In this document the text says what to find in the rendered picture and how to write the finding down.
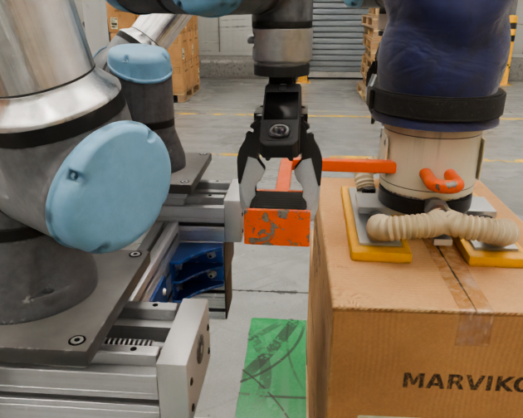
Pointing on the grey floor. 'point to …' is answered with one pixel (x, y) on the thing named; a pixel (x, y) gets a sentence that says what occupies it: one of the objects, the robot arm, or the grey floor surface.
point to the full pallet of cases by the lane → (188, 85)
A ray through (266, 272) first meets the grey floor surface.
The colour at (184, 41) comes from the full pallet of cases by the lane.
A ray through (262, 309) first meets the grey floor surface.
